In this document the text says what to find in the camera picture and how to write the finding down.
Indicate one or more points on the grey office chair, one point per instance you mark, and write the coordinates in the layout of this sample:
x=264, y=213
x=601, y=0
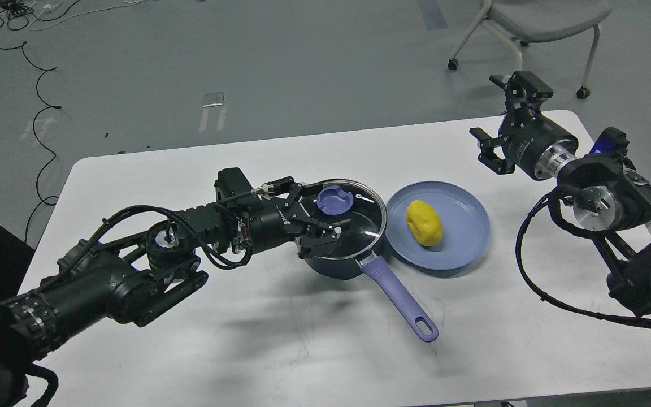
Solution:
x=517, y=24

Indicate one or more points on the silver floor plate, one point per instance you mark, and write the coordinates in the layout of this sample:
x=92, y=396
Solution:
x=214, y=99

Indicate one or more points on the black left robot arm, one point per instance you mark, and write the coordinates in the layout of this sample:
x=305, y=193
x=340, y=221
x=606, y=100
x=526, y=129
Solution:
x=143, y=260

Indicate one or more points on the dark blue saucepan purple handle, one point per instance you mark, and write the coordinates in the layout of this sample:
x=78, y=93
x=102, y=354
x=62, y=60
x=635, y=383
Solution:
x=379, y=271

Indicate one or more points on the yellow potato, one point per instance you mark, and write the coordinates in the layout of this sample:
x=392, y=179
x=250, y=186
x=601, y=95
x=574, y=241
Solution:
x=424, y=223

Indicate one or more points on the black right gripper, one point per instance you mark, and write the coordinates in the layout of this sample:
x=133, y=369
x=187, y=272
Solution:
x=530, y=141

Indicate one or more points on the glass lid purple knob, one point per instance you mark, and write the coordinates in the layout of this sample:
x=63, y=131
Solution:
x=341, y=199

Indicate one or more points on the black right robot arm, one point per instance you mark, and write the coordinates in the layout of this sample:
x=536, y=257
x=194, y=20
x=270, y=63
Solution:
x=600, y=197

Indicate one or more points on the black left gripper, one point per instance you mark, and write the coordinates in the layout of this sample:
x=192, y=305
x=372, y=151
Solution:
x=271, y=222

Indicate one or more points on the blue plate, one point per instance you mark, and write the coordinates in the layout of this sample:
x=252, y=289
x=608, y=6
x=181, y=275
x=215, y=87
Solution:
x=466, y=227

